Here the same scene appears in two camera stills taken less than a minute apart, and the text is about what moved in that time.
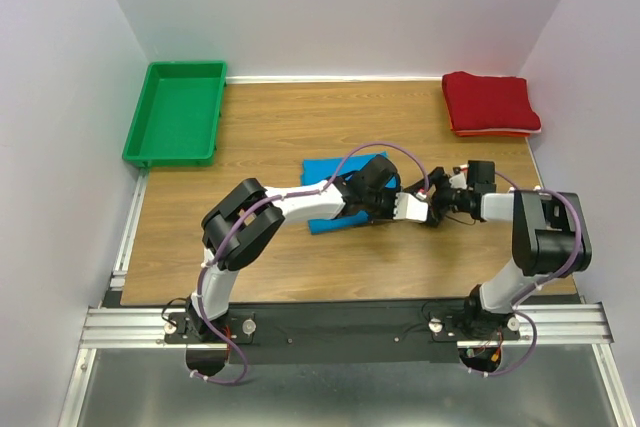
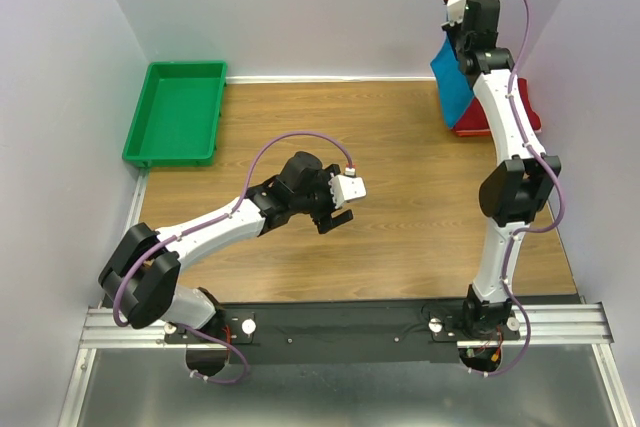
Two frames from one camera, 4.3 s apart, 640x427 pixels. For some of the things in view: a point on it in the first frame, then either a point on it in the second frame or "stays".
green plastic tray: (177, 121) stays
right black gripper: (441, 181) to (450, 30)
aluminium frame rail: (149, 329) stays
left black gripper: (389, 215) to (323, 221)
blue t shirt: (316, 170) to (454, 88)
